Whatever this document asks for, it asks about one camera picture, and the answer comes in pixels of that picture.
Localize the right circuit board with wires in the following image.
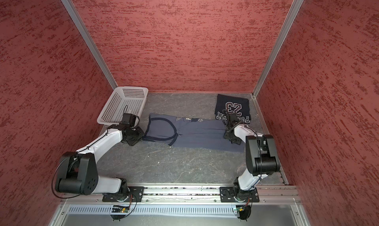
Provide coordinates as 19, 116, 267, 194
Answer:
235, 205, 251, 221

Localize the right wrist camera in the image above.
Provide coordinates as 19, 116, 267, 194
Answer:
226, 114, 242, 130

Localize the white plastic laundry basket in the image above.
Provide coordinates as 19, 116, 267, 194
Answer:
97, 86, 149, 126

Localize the slotted white cable duct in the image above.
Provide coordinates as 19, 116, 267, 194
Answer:
67, 205, 236, 218

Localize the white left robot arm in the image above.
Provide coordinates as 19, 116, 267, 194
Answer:
51, 124, 145, 202

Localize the circuit board with wires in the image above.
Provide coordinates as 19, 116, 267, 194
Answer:
235, 205, 251, 221
110, 205, 130, 221

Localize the aluminium corner post left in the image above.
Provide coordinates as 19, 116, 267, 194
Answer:
60, 0, 118, 89

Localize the aluminium corner post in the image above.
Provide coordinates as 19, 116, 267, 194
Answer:
252, 0, 310, 98
60, 0, 118, 89

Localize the grey-blue tank top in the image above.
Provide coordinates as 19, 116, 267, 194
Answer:
143, 113, 244, 153

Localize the left circuit board with wires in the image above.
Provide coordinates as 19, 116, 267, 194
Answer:
110, 205, 130, 221

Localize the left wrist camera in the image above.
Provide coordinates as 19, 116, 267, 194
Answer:
120, 113, 140, 128

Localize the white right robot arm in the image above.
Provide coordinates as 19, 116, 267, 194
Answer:
220, 124, 281, 204

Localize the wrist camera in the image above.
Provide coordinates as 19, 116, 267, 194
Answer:
120, 113, 140, 128
226, 114, 242, 130

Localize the aluminium corner post right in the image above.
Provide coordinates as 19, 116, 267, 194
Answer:
252, 0, 310, 98

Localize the aluminium front rail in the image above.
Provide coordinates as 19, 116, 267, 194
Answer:
60, 184, 301, 204

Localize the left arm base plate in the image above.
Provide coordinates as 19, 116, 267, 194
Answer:
102, 187, 145, 204

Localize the navy tank top red trim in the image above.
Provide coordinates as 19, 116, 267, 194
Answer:
215, 94, 251, 123

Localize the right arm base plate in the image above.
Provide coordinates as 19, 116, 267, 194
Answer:
219, 187, 260, 203

